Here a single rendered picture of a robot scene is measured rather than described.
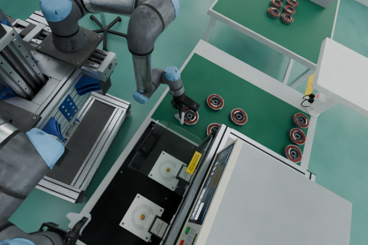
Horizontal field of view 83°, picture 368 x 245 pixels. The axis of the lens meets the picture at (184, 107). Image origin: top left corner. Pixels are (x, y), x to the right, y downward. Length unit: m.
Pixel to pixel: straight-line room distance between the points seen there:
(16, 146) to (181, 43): 2.35
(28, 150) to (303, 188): 0.69
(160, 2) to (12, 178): 0.63
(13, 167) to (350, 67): 1.38
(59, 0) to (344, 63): 1.36
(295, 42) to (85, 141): 1.91
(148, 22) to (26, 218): 1.71
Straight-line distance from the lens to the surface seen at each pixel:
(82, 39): 1.14
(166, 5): 0.80
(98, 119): 1.86
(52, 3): 1.04
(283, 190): 0.70
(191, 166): 0.86
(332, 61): 1.32
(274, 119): 1.52
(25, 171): 0.46
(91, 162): 1.74
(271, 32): 2.03
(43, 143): 0.46
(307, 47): 2.13
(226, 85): 1.48
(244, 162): 0.66
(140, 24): 0.74
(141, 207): 1.11
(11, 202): 0.48
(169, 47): 2.57
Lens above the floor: 1.89
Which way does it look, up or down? 62 degrees down
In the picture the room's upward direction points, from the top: 24 degrees clockwise
